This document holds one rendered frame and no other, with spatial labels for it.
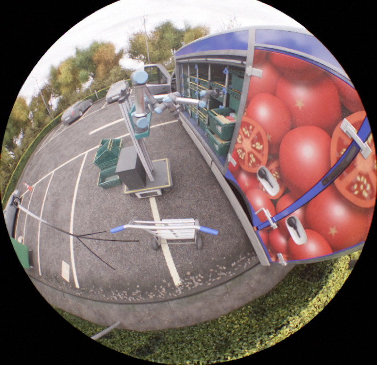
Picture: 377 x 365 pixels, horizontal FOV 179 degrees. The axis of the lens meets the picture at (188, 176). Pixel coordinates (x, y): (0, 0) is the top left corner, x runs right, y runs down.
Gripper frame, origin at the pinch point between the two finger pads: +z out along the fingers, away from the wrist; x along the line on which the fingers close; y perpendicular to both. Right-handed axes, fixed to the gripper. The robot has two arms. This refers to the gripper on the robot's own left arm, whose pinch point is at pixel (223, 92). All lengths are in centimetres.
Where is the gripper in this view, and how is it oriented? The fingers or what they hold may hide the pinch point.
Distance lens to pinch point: 167.7
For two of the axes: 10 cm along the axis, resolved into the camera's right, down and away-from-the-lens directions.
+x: 0.2, 5.7, 8.2
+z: 9.4, -2.9, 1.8
